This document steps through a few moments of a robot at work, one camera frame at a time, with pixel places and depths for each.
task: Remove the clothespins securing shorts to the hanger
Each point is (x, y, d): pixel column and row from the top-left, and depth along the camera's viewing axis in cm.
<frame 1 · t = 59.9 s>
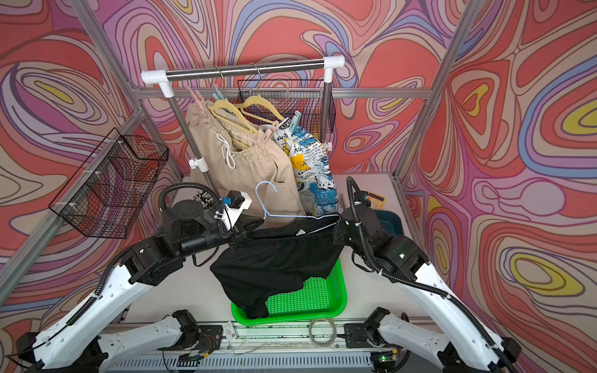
left hand: (262, 220, 59), fingers closed
right hand: (340, 230, 67), fingers closed
green plastic basket tray: (316, 298, 84), on the table
black shorts: (273, 257, 70), point 22 cm above the table

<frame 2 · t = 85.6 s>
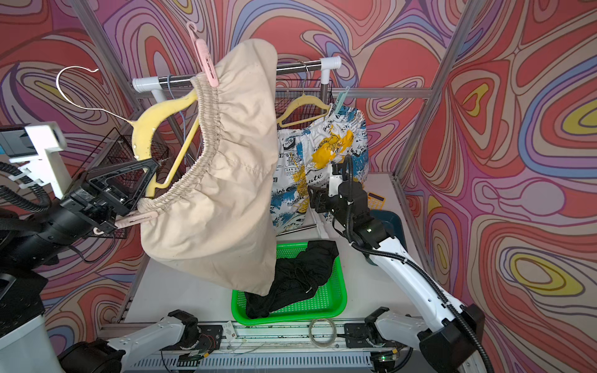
left hand: (155, 166, 32), fingers closed
right hand: (316, 193, 72), fingers open
black shorts: (296, 279, 80), point 8 cm above the table
the other named things where they were.

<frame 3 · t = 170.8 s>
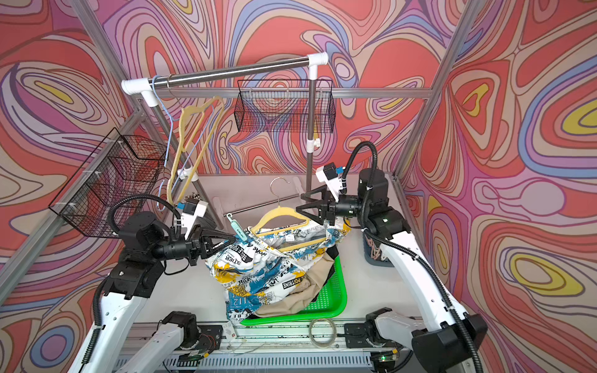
left hand: (233, 245, 56), fingers closed
right hand: (300, 210, 62), fingers open
printed white blue yellow shorts: (260, 266, 64), point 26 cm above the table
beige shorts: (315, 279, 77), point 11 cm above the table
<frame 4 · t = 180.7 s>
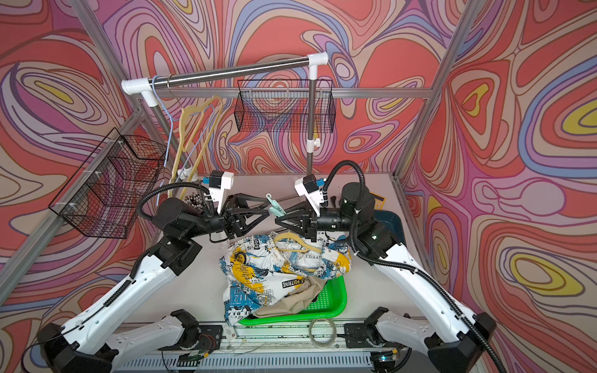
left hand: (267, 215, 52), fingers open
right hand: (278, 225, 56), fingers closed
printed white blue yellow shorts: (258, 268, 74), point 15 cm above the table
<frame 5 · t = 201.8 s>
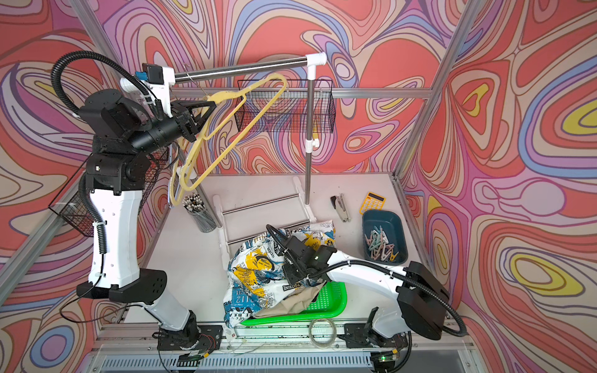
left hand: (214, 105, 52), fingers closed
right hand: (291, 278, 80), fingers closed
